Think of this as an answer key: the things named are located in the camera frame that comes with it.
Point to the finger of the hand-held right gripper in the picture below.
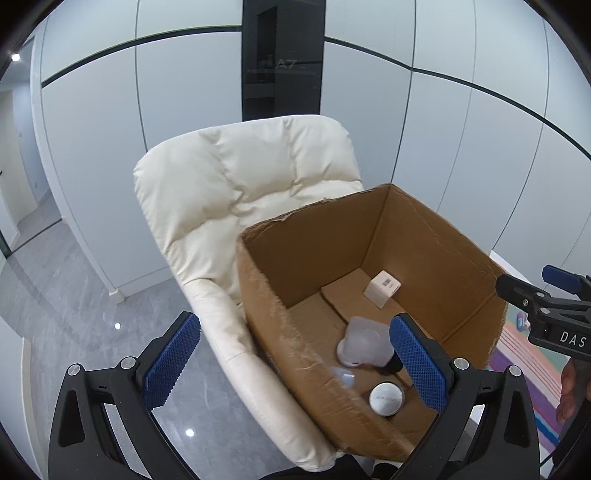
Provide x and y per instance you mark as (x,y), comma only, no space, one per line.
(561,277)
(517,288)

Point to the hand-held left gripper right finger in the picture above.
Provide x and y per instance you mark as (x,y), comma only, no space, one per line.
(418,364)

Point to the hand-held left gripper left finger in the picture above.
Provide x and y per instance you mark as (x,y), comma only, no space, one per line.
(173,360)

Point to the blue purple tube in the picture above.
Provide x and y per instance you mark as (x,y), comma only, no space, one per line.
(521,321)

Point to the translucent plastic container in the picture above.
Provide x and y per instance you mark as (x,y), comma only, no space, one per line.
(367,339)

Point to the white round powder compact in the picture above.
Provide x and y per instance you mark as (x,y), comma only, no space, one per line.
(344,357)

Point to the brown cardboard box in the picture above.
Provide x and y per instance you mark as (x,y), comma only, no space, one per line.
(438,258)

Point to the small white box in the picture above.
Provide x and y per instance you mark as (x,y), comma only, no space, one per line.
(382,288)

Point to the person's right hand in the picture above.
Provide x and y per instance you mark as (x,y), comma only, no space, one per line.
(569,392)

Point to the silver round tin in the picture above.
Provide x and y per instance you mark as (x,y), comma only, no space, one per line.
(387,399)

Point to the striped colourful cloth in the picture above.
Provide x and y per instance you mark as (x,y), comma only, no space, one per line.
(512,369)

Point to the cream padded chair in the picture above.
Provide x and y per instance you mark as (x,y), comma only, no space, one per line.
(221,194)

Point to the black glass wall panel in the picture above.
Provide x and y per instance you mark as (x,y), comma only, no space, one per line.
(281,55)

